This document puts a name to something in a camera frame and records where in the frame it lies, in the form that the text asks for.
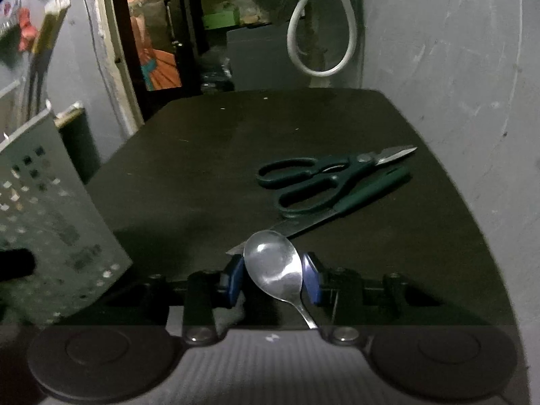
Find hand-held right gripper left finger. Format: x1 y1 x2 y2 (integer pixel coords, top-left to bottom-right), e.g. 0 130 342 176
42 255 245 344

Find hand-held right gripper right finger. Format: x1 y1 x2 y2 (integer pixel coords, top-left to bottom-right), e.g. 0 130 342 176
301 252 507 344

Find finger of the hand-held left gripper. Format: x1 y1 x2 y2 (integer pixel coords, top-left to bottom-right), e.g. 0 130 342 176
0 248 35 282

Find metal spoon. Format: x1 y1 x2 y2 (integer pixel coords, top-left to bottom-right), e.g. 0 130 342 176
243 230 319 330

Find white perforated plastic basket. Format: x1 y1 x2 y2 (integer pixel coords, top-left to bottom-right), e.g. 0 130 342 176
0 107 133 325

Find green-handled knife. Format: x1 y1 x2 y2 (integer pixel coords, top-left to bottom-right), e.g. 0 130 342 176
225 165 412 258

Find dark green scissors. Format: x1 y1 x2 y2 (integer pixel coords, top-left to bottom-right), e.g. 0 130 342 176
256 144 418 219

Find black plastic bag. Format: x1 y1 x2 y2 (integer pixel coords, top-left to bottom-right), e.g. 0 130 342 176
198 48 235 93

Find grey cabinet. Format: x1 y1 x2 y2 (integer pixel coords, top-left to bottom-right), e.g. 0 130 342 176
225 25 313 91

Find sunflower door poster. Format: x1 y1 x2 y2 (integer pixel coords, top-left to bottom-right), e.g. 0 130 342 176
122 0 183 91

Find red plastic bag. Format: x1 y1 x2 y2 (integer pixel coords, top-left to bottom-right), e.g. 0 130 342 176
17 6 38 51

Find dark wooden door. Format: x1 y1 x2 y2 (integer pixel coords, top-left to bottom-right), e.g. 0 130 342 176
122 0 199 119

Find green box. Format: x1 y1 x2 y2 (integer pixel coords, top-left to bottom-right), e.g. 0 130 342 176
201 6 240 30

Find thin wall cable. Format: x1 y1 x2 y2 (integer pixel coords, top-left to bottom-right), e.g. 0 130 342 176
82 0 127 136

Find white door frame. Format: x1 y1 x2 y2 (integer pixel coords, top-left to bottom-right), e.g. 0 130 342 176
90 0 146 136

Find white hose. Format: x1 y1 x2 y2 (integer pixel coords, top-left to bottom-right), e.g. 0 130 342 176
287 0 359 77

